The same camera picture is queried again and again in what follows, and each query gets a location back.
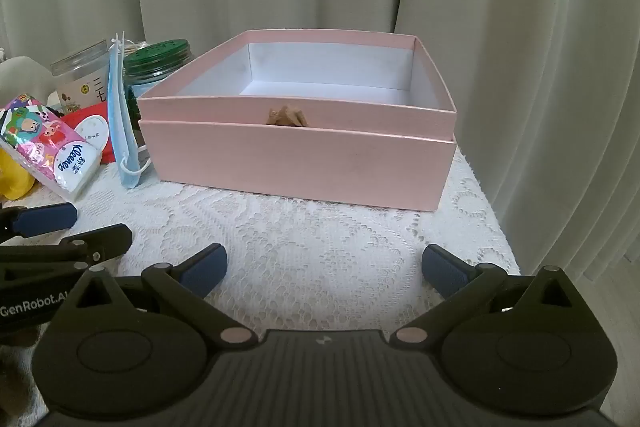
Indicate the red packet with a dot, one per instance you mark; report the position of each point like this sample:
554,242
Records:
72,121

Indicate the printed tissue packet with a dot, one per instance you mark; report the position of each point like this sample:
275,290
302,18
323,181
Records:
45,142

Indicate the blue face mask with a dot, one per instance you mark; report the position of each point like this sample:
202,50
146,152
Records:
120,117

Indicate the pink box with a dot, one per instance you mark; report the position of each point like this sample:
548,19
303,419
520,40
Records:
300,109

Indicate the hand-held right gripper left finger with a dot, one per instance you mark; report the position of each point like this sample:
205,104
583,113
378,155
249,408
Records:
209,265

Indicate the brown ribbon knot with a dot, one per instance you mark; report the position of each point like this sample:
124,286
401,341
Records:
286,117

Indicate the green lid glass jar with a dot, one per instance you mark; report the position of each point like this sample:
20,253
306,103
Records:
157,57

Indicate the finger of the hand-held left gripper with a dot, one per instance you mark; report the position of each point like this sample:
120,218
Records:
107,239
45,218

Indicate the clear plastic jar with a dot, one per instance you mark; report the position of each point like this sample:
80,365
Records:
80,74

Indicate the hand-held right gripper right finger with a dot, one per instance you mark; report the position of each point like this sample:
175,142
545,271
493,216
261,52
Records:
445,270

